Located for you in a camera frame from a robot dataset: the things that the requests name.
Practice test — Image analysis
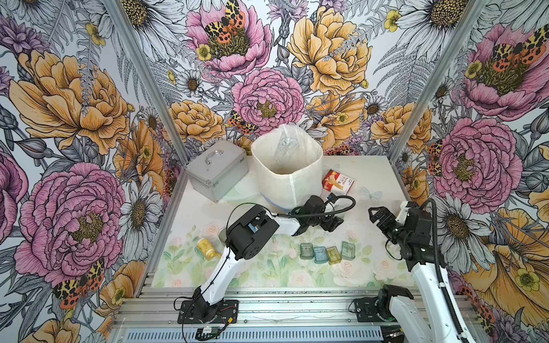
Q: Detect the translucent green shavings tray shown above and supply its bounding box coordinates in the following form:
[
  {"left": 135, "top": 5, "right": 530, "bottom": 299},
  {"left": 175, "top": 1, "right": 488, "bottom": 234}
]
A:
[{"left": 300, "top": 242, "right": 315, "bottom": 260}]

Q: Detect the translucent blue shavings tray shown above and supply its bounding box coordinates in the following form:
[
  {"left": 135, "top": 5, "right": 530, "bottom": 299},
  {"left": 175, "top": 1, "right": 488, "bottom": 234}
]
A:
[{"left": 313, "top": 246, "right": 329, "bottom": 264}]

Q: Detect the translucent yellow shavings tray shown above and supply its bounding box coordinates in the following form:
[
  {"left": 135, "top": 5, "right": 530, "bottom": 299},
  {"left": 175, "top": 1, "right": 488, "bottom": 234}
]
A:
[{"left": 327, "top": 246, "right": 342, "bottom": 265}]

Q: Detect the clear teal shavings tray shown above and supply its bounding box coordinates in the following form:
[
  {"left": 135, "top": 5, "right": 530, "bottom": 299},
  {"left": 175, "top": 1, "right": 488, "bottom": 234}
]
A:
[{"left": 341, "top": 242, "right": 356, "bottom": 261}]

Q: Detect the yellow pencil sharpener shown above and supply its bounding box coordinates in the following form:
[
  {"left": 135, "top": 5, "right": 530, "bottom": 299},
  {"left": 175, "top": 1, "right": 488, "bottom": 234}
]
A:
[{"left": 197, "top": 238, "right": 221, "bottom": 261}]

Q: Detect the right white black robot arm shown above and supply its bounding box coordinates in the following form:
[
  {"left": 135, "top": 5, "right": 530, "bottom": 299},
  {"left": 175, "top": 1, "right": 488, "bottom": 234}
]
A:
[{"left": 368, "top": 199, "right": 476, "bottom": 342}]

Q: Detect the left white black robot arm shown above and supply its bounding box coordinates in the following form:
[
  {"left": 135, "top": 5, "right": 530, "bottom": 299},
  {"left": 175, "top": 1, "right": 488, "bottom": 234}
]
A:
[{"left": 181, "top": 194, "right": 356, "bottom": 323}]

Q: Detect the red white bandage box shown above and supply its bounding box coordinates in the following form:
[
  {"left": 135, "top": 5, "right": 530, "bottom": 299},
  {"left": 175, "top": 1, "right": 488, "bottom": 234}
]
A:
[{"left": 322, "top": 169, "right": 355, "bottom": 196}]

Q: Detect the white lined trash bin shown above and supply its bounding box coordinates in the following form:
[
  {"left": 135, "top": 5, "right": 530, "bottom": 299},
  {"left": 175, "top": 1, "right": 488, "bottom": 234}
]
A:
[{"left": 251, "top": 124, "right": 323, "bottom": 211}]

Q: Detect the silver aluminium case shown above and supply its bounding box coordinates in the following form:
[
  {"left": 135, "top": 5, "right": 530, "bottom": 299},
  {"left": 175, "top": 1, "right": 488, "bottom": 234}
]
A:
[{"left": 186, "top": 140, "right": 249, "bottom": 202}]

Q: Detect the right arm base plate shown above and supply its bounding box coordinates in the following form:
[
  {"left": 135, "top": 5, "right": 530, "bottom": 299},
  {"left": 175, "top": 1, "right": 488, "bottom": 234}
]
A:
[{"left": 353, "top": 297, "right": 396, "bottom": 322}]

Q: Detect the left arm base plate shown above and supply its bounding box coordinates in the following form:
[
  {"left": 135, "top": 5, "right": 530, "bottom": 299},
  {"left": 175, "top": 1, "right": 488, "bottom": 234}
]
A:
[{"left": 177, "top": 300, "right": 240, "bottom": 324}]

